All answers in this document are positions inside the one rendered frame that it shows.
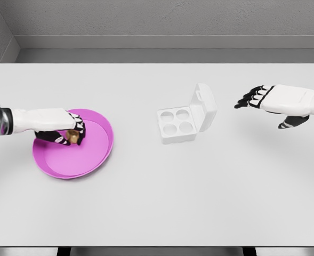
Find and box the pink round plate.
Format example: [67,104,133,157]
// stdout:
[32,108,115,180]

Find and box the brown egg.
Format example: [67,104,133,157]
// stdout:
[67,129,80,143]

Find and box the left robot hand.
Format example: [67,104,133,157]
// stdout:
[27,108,87,147]

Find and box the white egg box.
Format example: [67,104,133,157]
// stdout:
[157,82,218,145]

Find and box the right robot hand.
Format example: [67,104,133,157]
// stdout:
[234,84,314,130]

